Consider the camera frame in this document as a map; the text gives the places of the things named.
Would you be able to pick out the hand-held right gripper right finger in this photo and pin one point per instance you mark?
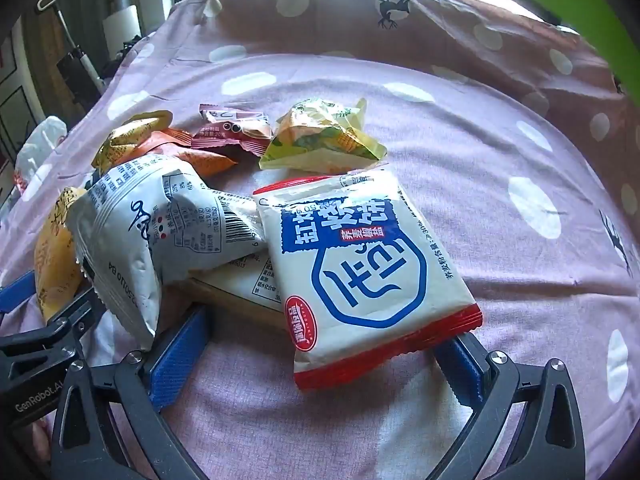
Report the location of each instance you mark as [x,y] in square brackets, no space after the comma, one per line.
[467,367]

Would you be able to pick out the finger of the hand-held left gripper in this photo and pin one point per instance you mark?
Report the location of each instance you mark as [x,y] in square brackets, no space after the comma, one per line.
[82,317]
[15,292]

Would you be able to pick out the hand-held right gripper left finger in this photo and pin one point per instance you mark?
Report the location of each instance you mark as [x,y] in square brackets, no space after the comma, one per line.
[177,360]

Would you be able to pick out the orange yellow snack packet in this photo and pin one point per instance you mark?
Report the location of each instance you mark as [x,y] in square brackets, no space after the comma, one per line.
[52,255]

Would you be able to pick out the white grey snack packet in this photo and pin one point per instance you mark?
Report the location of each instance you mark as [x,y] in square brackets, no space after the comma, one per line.
[130,240]

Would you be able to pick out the beige snack packet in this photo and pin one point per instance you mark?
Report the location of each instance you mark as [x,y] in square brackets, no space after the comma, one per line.
[235,285]

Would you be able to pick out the white blue red-edged snack packet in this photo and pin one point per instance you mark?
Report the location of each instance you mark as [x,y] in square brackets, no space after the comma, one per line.
[360,280]

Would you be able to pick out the pale yellow snack packet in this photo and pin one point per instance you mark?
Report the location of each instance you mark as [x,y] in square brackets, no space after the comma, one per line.
[125,140]

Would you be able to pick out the maroon bubble tea snack packet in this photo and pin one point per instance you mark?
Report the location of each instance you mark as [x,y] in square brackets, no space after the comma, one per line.
[225,130]

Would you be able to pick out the yellow green snack packet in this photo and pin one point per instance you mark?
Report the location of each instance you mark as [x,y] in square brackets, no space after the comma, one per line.
[320,140]

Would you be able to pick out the white plastic bag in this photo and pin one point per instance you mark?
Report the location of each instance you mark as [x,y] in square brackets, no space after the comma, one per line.
[40,145]

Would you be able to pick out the pink dotted bedsheet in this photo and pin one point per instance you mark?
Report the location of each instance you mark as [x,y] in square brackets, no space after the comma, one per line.
[450,160]

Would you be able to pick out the upright vacuum cleaner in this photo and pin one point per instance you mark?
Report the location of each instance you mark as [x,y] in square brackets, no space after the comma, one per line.
[75,72]

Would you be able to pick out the white cylinder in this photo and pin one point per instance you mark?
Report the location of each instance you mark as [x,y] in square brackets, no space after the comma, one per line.
[120,27]

